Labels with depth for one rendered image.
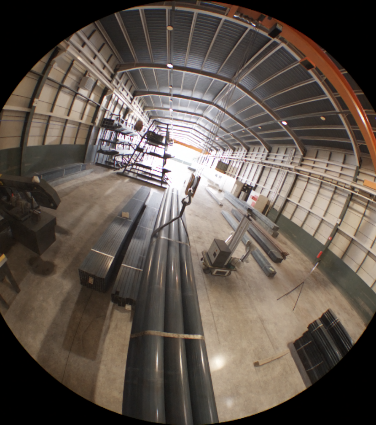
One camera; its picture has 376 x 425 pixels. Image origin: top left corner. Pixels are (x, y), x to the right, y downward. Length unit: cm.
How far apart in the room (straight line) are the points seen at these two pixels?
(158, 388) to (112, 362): 152
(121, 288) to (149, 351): 164
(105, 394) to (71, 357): 66
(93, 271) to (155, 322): 167
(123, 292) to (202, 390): 188
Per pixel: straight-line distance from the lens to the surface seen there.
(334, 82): 497
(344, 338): 447
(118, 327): 267
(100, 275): 257
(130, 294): 252
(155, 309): 123
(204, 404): 116
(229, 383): 298
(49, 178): 737
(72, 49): 857
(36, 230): 334
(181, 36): 1014
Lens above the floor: 250
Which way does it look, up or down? 19 degrees down
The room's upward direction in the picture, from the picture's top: 22 degrees clockwise
